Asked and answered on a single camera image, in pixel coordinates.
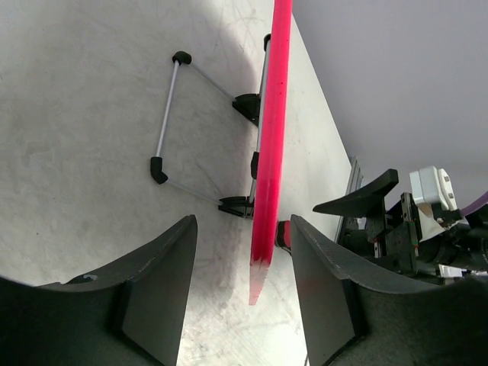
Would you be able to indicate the red whiteboard eraser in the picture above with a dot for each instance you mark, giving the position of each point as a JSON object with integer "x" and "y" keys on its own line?
{"x": 283, "y": 237}

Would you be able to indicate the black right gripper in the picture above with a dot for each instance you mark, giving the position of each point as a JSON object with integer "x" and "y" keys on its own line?
{"x": 390, "y": 238}

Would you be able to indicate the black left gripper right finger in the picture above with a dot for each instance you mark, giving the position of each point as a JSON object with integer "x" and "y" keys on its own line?
{"x": 355, "y": 312}

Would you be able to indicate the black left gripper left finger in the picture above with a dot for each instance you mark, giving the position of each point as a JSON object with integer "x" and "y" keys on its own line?
{"x": 127, "y": 312}

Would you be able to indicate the pink framed whiteboard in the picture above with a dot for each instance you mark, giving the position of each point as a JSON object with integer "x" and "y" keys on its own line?
{"x": 268, "y": 185}

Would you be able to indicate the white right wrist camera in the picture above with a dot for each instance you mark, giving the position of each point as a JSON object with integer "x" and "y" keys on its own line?
{"x": 433, "y": 196}

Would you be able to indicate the aluminium mounting rail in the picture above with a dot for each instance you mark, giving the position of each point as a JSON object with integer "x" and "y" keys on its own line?
{"x": 354, "y": 183}

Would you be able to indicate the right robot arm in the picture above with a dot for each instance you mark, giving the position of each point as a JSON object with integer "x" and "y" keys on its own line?
{"x": 464, "y": 246}

